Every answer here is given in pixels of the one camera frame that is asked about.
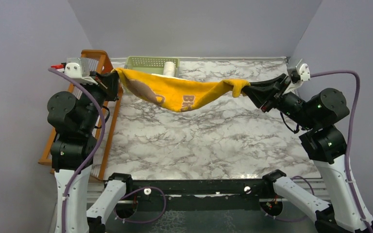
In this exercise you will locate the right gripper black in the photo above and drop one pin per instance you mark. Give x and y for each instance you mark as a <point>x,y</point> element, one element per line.
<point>261,91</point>

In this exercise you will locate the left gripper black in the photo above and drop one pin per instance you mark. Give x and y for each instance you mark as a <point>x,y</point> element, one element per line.
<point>108,82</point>

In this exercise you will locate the green plastic basket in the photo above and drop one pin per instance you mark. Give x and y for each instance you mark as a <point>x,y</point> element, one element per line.
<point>148,64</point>

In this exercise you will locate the white towel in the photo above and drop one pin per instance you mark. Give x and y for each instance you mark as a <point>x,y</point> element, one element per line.
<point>169,69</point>

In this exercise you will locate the yellow towel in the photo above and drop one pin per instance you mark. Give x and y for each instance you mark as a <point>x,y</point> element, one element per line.
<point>177,95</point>

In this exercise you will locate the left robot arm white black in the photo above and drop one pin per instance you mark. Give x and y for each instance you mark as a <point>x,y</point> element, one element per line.
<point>72,151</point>

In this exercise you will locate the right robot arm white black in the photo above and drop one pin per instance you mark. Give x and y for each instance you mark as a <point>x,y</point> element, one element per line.
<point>326,147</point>

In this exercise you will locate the wooden rack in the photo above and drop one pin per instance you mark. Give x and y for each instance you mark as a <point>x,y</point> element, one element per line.
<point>106,112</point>

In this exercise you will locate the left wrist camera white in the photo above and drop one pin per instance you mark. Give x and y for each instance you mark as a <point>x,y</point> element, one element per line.
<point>78,69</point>

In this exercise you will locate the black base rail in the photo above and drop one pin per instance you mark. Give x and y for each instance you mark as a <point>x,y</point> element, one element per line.
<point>195,195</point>

